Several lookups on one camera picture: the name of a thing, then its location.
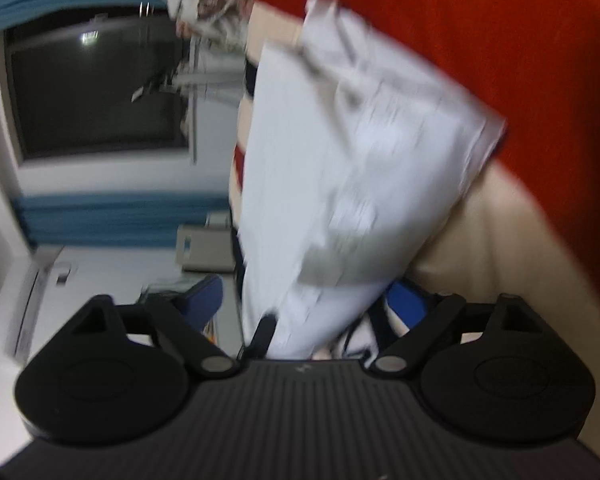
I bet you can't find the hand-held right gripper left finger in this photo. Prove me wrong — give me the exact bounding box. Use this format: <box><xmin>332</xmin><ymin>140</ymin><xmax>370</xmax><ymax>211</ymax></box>
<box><xmin>70</xmin><ymin>274</ymin><xmax>241</xmax><ymax>380</ymax></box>

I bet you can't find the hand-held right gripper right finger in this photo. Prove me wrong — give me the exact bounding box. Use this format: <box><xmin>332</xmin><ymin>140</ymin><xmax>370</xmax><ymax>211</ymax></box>
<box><xmin>367</xmin><ymin>280</ymin><xmax>538</xmax><ymax>377</ymax></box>

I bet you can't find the white t-shirt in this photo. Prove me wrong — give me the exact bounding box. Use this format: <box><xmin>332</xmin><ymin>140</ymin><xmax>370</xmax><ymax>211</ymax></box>
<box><xmin>235</xmin><ymin>0</ymin><xmax>509</xmax><ymax>361</ymax></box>

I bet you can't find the beige chair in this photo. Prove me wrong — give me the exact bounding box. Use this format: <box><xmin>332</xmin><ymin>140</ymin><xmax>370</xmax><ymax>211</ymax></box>
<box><xmin>176</xmin><ymin>225</ymin><xmax>237</xmax><ymax>274</ymax></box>

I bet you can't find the silver tripod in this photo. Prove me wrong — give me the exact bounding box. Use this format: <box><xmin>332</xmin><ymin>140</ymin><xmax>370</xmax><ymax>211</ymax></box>
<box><xmin>132</xmin><ymin>35</ymin><xmax>247</xmax><ymax>162</ymax></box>

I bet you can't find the dark window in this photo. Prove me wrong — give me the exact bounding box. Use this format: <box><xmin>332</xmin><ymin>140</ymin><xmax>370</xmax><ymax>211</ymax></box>
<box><xmin>2</xmin><ymin>2</ymin><xmax>197</xmax><ymax>164</ymax></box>

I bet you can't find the striped fleece blanket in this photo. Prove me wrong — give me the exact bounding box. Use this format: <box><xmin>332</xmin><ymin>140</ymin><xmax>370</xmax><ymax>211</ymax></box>
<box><xmin>227</xmin><ymin>0</ymin><xmax>600</xmax><ymax>461</ymax></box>

